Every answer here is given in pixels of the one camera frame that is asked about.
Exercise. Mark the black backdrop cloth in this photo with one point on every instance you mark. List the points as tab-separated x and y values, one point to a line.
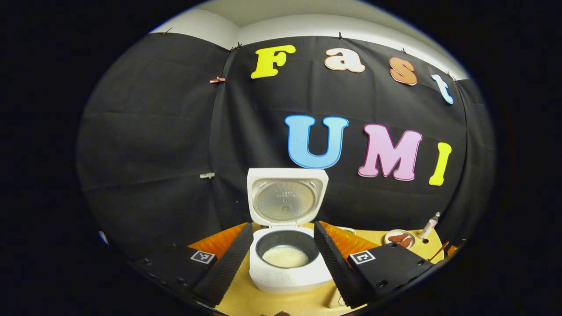
153	131

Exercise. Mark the red sausage piece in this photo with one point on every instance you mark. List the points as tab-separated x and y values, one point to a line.
397	237
406	243

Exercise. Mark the white round plate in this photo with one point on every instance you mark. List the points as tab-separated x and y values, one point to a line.
390	245

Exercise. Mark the white rice cooker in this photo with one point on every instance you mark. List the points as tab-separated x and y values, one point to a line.
285	281

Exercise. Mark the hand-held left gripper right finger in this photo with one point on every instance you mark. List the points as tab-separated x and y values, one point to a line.
333	263

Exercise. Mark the white divided dish of beans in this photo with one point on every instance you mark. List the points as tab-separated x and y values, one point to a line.
349	229

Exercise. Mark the brown wooden spoon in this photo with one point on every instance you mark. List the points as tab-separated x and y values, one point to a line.
439	251

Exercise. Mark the pink clothespin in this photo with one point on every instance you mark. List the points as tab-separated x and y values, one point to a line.
217	80

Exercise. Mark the small clear bottle pink label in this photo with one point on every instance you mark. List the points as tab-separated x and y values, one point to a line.
428	226

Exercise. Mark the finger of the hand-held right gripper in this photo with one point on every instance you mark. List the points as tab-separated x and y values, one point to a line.
452	250

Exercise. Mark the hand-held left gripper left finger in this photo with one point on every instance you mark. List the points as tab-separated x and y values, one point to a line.
232	259

